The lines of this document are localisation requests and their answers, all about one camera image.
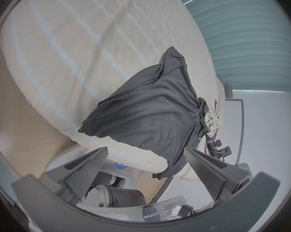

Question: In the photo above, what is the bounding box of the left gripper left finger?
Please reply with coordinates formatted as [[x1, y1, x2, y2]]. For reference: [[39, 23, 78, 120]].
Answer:
[[40, 146, 109, 202]]

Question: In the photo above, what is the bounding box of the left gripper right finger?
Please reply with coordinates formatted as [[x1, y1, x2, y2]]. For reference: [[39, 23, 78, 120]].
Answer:
[[184, 146, 253, 200]]

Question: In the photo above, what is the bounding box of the black T-shirt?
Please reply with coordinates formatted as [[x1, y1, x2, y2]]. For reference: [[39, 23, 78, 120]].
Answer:
[[78, 46, 209, 180]]

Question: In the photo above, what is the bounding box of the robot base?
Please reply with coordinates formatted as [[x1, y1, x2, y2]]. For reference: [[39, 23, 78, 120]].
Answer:
[[43, 143, 216, 224]]

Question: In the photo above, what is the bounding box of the bed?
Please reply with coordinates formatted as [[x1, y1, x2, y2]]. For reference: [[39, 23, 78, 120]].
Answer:
[[0, 0, 245, 182]]

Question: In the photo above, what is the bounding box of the purple satin garment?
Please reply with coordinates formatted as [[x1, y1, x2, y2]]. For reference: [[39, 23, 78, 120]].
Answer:
[[203, 100, 220, 154]]

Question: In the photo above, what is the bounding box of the white printed pyjama top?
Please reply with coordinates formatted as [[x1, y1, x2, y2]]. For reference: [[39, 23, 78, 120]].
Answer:
[[205, 104, 221, 138]]

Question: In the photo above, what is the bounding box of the cream pillow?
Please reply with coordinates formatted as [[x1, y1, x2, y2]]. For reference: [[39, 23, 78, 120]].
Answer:
[[217, 76, 225, 130]]

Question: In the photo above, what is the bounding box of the grey bedside table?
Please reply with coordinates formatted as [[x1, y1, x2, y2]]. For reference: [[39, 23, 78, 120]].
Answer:
[[218, 75, 233, 97]]

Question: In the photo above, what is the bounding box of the blue-green curtain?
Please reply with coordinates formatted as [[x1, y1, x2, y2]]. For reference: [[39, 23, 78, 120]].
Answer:
[[184, 0, 291, 91]]

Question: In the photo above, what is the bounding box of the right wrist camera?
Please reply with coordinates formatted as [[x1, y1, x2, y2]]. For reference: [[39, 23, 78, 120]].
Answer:
[[219, 145, 232, 158]]

